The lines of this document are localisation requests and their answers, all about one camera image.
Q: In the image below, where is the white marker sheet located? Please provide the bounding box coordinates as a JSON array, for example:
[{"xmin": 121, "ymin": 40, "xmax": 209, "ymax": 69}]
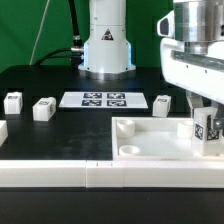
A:
[{"xmin": 59, "ymin": 92, "xmax": 148, "ymax": 109}]

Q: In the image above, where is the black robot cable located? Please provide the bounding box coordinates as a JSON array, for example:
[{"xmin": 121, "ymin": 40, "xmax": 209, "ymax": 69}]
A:
[{"xmin": 33, "ymin": 0, "xmax": 85, "ymax": 67}]

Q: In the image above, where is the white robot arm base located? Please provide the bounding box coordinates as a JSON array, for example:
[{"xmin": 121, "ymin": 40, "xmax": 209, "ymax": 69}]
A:
[{"xmin": 78, "ymin": 0, "xmax": 136, "ymax": 80}]

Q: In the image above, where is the white left fence block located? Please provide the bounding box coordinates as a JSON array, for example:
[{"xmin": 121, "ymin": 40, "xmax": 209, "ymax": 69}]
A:
[{"xmin": 0, "ymin": 120, "xmax": 8, "ymax": 147}]

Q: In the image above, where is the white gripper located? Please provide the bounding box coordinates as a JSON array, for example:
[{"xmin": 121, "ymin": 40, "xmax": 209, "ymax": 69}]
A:
[{"xmin": 157, "ymin": 0, "xmax": 224, "ymax": 136}]

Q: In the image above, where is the white square table top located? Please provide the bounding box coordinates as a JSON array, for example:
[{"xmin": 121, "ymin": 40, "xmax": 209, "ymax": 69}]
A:
[{"xmin": 112, "ymin": 117, "xmax": 224, "ymax": 161}]

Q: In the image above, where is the white front fence wall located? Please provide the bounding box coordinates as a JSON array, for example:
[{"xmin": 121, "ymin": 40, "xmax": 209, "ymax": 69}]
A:
[{"xmin": 0, "ymin": 160, "xmax": 224, "ymax": 188}]

